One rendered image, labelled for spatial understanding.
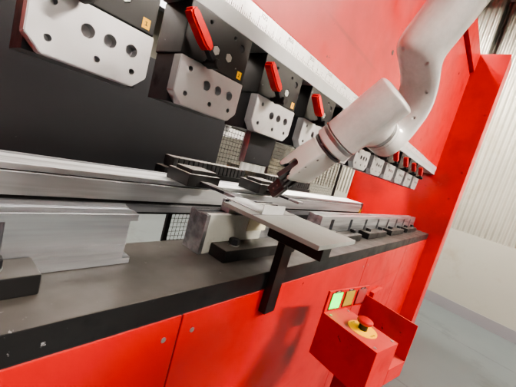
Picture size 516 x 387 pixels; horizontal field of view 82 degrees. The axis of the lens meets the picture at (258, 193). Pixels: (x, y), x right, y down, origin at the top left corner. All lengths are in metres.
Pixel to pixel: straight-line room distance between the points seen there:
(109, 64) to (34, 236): 0.26
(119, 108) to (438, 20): 0.88
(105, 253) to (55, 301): 0.12
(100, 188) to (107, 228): 0.27
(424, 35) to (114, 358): 0.71
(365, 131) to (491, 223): 3.51
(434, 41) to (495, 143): 3.55
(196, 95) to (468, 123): 2.47
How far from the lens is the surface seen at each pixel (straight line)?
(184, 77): 0.55
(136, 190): 0.85
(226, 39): 0.61
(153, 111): 1.15
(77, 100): 1.05
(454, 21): 0.66
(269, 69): 0.65
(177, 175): 0.90
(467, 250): 4.07
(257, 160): 0.76
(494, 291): 4.09
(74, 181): 0.78
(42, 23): 0.47
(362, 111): 0.59
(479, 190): 4.09
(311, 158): 0.61
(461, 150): 2.79
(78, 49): 0.48
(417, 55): 0.64
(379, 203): 2.85
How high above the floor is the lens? 1.13
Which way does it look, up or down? 8 degrees down
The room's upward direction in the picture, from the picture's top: 16 degrees clockwise
